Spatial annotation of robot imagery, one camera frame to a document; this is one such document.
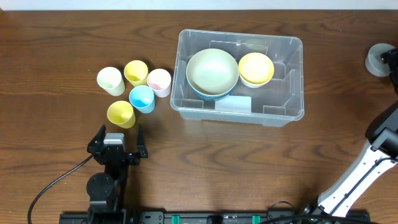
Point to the small white bowl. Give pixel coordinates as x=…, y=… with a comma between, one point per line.
x=251, y=85

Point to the light blue cup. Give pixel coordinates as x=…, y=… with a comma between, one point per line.
x=142, y=98

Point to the yellow cup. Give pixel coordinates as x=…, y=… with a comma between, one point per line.
x=122, y=114
x=136, y=72

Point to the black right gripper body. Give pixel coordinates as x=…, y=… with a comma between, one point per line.
x=389, y=55

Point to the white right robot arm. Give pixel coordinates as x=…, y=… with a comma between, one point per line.
x=379, y=152

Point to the large blue bowl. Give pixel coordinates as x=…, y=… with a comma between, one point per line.
x=212, y=97
x=228, y=92

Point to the yellow cup front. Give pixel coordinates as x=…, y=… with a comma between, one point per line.
x=122, y=114

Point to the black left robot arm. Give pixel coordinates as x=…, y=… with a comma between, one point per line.
x=106, y=189

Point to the cream cup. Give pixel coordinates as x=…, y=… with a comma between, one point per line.
x=110, y=79

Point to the clear plastic storage bin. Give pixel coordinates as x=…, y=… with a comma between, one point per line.
x=277, y=103

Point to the small grey bowl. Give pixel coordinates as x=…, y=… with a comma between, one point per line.
x=373, y=61

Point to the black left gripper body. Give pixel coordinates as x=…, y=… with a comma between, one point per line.
x=116, y=152

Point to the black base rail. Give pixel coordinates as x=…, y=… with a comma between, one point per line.
x=202, y=217

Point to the pink cup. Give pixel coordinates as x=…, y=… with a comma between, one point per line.
x=160, y=81

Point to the small yellow bowl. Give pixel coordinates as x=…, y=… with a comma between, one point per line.
x=256, y=69

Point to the large cream bowl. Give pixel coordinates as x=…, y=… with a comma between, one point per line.
x=212, y=71

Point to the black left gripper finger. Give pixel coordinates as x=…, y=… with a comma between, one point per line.
x=140, y=144
x=97, y=143

